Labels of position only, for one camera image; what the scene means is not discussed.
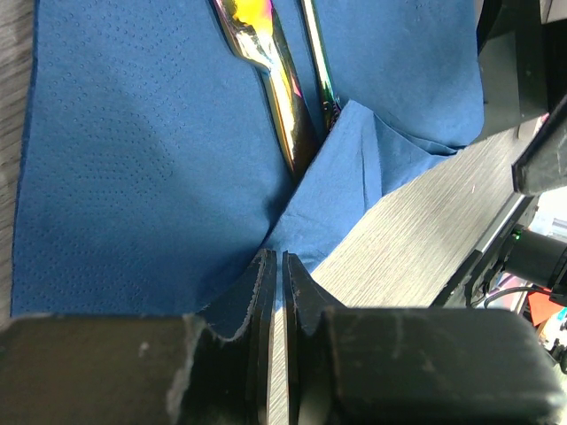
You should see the iridescent knife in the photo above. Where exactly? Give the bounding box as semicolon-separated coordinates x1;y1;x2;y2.
213;0;319;182

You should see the iridescent gold spoon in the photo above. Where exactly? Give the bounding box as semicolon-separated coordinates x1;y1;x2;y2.
300;0;341;132

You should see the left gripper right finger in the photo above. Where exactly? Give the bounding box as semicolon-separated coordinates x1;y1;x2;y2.
282;252;566;424

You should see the blue paper napkin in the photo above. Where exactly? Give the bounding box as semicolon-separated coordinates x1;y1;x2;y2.
11;1;484;316

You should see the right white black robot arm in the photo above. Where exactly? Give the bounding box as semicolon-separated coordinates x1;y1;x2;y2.
433;1;566;307

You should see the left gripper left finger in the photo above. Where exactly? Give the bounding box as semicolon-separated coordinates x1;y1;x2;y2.
1;250;277;424

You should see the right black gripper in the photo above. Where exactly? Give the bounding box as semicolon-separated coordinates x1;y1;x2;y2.
476;1;566;197

